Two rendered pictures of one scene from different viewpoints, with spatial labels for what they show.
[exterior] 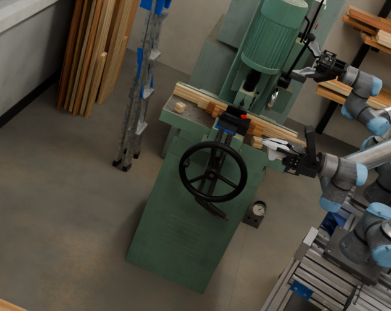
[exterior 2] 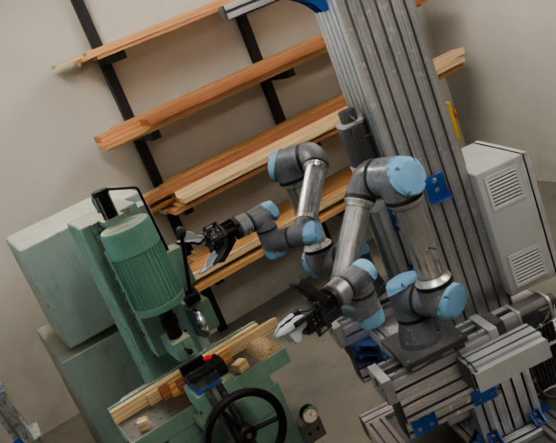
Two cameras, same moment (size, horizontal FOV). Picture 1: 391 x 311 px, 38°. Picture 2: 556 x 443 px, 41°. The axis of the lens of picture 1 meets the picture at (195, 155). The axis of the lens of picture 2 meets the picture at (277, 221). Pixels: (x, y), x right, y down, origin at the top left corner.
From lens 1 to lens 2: 0.42 m
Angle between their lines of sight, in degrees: 26
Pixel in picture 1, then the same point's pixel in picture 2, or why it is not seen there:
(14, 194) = not seen: outside the picture
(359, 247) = (422, 329)
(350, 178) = (364, 279)
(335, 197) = (372, 308)
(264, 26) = (133, 268)
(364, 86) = (263, 219)
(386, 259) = (455, 306)
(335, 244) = (402, 352)
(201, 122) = (177, 410)
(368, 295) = (473, 353)
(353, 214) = not seen: hidden behind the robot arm
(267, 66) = (174, 296)
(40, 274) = not seen: outside the picture
